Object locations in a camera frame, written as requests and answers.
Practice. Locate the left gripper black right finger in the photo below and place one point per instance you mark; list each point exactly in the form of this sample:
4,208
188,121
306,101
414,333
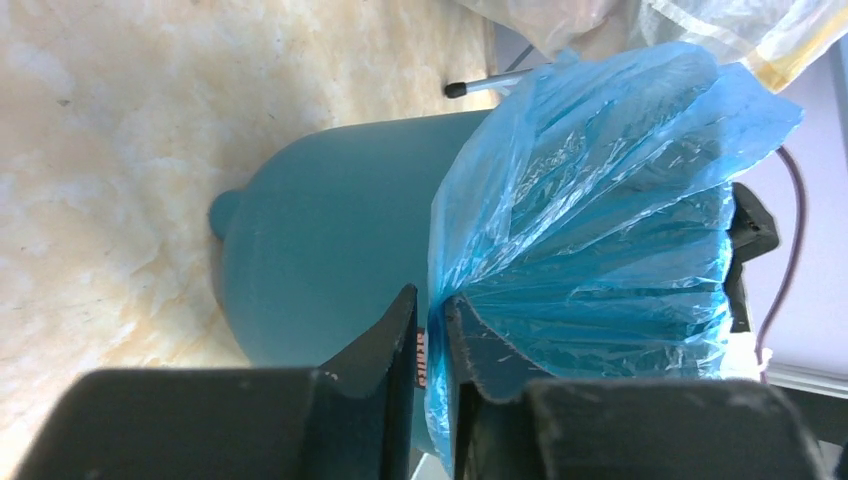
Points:
512,421

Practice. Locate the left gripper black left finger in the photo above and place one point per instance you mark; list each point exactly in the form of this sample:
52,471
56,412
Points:
349,418

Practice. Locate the large translucent stuffed bag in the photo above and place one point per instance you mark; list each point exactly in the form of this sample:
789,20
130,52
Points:
775,40

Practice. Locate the blue plastic trash bag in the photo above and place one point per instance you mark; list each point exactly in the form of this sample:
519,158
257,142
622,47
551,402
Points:
587,218

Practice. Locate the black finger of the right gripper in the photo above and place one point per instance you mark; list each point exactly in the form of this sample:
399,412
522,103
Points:
753,233

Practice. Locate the teal plastic trash bin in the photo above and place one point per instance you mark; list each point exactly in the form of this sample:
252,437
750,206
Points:
318,243

